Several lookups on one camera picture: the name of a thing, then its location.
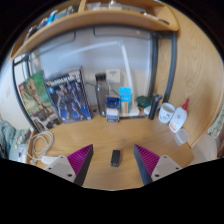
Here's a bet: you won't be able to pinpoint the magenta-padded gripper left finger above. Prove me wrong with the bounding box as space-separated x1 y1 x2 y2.
43 143 94 187

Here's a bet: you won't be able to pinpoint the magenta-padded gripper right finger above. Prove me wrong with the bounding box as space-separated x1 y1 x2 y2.
133 143 183 186

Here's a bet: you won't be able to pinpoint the black charger block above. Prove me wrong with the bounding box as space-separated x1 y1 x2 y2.
110 149 122 167

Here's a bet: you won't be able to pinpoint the clear plastic container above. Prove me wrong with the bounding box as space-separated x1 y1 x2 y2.
173 128 190 146

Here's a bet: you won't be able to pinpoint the white bottle with red cap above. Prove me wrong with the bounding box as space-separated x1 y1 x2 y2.
168 97 191 134

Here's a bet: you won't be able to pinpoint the bed with teal bedding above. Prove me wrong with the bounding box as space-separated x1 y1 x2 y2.
0 119 34 164

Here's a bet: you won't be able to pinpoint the black electric shaver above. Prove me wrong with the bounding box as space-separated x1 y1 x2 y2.
147 93 163 121

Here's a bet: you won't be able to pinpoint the patterned fabric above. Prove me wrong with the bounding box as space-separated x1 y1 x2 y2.
208 102 224 140

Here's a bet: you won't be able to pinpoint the green dish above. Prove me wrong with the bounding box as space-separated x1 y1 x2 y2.
135 95 153 109

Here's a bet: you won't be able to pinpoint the blue robot model kit box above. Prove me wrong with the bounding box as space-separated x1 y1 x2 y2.
44 66 93 124

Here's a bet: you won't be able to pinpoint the green toy building set box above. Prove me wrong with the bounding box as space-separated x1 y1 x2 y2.
17 69 63 133

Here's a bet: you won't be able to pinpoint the blue and tan card pack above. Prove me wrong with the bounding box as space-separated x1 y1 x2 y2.
119 86 132 115

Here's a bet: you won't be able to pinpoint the white desk lamp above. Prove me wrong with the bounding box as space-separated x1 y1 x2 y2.
59 40 141 118

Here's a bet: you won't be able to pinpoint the wooden shelf unit with items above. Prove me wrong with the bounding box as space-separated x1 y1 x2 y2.
9 0 180 62

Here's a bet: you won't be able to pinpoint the grey metal frame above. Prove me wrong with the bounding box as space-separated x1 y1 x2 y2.
12 29 178 133

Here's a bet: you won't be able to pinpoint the white wall socket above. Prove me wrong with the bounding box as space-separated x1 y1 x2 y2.
105 68 122 84

